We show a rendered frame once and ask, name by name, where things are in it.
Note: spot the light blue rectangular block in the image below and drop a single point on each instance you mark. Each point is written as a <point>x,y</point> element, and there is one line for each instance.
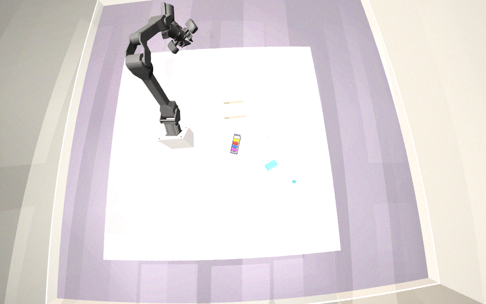
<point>271,165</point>

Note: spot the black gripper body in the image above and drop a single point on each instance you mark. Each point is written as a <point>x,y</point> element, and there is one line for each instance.
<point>181,35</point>

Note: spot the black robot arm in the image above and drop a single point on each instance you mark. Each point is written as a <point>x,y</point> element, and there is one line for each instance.
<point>140,64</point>

